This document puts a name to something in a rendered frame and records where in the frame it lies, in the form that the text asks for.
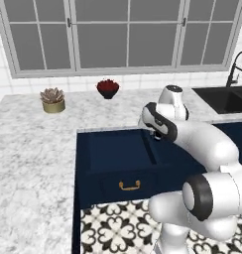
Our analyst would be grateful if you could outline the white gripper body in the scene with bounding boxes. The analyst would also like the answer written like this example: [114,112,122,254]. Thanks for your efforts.
[137,112,146,129]

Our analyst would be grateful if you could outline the navy blue drawer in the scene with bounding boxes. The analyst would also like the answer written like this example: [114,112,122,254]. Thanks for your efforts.
[86,128,181,202]

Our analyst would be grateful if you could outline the red flowers in black pot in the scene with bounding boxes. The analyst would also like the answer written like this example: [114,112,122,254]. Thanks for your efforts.
[95,78,121,100]

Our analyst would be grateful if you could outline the black sink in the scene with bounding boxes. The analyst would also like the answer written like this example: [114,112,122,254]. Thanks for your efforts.
[191,85,242,115]

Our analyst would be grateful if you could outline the grey framed window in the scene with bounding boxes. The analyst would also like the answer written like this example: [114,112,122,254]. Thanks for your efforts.
[0,0,242,79]

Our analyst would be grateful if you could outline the succulent in yellow pot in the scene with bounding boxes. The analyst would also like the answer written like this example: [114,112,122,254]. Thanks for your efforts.
[39,86,66,114]

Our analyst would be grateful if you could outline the navy blue cabinet run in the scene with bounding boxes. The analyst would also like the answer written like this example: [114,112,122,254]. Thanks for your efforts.
[70,120,242,254]

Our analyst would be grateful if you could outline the black tap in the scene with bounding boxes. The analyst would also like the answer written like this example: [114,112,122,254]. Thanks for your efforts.
[225,50,242,88]

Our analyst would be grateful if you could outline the gold drawer handle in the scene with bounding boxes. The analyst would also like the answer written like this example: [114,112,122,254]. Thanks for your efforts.
[118,180,142,192]

